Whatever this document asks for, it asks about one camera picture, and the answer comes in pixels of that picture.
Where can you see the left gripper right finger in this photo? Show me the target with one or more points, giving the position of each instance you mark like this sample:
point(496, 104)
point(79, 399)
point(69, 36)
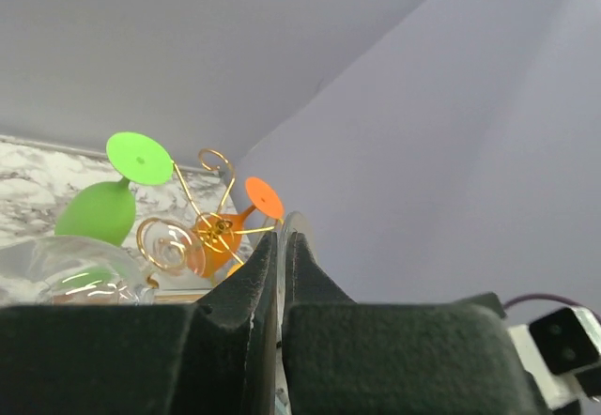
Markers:
point(345, 357)

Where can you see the clear wine glass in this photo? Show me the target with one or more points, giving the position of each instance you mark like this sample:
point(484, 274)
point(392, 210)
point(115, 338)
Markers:
point(79, 270)
point(170, 248)

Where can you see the gold wire wine glass rack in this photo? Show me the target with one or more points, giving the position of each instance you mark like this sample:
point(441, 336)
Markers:
point(256, 220)

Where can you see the green plastic wine glass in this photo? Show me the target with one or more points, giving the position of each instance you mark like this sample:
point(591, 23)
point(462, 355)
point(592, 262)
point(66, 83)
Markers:
point(106, 210)

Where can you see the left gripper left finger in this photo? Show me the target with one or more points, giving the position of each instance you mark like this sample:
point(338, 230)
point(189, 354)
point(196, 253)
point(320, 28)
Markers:
point(213, 356)

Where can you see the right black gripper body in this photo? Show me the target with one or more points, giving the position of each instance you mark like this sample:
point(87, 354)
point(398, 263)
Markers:
point(488, 300)

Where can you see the yellow plastic wine glass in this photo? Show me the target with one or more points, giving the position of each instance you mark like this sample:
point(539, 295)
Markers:
point(233, 269)

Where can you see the orange plastic wine glass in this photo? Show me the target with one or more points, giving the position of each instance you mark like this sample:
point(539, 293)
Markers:
point(221, 233)

